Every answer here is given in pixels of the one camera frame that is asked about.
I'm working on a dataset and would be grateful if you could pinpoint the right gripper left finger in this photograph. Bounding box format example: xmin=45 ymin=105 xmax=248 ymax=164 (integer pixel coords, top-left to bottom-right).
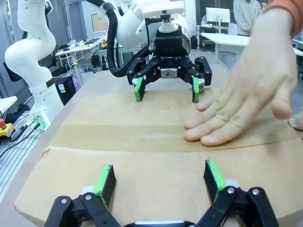
xmin=45 ymin=164 xmax=119 ymax=227

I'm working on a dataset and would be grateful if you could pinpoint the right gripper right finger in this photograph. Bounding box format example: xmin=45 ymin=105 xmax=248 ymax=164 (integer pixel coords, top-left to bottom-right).
xmin=196 ymin=158 xmax=280 ymax=227

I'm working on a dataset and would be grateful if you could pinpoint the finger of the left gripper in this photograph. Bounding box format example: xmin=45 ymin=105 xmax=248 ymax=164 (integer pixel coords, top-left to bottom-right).
xmin=126 ymin=57 xmax=161 ymax=102
xmin=176 ymin=56 xmax=213 ymax=103

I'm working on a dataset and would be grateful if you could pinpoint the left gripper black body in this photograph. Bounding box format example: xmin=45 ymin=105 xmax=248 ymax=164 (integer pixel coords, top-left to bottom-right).
xmin=151 ymin=26 xmax=192 ymax=80

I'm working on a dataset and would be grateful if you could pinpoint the brown cardboard box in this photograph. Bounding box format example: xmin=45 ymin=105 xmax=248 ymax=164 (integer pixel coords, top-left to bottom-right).
xmin=14 ymin=87 xmax=303 ymax=227

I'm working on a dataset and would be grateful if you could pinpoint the orange sleeved right forearm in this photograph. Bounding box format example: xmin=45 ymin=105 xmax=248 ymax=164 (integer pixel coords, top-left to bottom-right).
xmin=264 ymin=0 xmax=303 ymax=38

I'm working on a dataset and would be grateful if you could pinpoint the person's right hand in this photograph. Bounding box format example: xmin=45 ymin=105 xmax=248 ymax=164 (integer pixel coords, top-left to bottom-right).
xmin=184 ymin=9 xmax=299 ymax=147

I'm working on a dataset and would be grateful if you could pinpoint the person's left hand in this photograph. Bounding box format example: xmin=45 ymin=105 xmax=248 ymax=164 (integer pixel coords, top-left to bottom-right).
xmin=288 ymin=115 xmax=303 ymax=131

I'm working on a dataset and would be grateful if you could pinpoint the brown packing tape strip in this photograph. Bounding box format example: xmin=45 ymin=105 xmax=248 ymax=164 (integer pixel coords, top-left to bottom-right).
xmin=48 ymin=122 xmax=301 ymax=153

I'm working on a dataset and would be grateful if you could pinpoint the white office desk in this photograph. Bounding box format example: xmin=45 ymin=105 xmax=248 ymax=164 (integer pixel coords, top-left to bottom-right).
xmin=200 ymin=32 xmax=252 ymax=52

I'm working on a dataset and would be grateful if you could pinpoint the black computer tower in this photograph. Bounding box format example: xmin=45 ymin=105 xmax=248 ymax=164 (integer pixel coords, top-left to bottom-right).
xmin=53 ymin=76 xmax=78 ymax=106

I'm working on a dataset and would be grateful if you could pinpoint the cluttered white workbench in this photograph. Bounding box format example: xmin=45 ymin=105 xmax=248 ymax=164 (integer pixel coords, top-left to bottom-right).
xmin=55 ymin=37 xmax=108 ymax=69

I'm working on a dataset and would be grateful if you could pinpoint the grey shirted background person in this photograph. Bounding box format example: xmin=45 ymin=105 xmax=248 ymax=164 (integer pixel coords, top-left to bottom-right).
xmin=233 ymin=0 xmax=262 ymax=36

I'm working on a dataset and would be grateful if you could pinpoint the yellow red emergency stop button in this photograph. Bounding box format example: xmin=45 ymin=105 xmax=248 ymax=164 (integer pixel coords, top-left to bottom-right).
xmin=0 ymin=119 xmax=16 ymax=140

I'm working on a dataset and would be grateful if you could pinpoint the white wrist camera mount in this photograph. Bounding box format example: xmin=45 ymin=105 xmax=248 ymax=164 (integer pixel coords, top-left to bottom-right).
xmin=141 ymin=0 xmax=186 ymax=33

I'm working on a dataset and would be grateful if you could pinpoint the white framed wall screen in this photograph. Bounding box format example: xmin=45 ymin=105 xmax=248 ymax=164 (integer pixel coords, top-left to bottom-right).
xmin=90 ymin=12 xmax=110 ymax=33

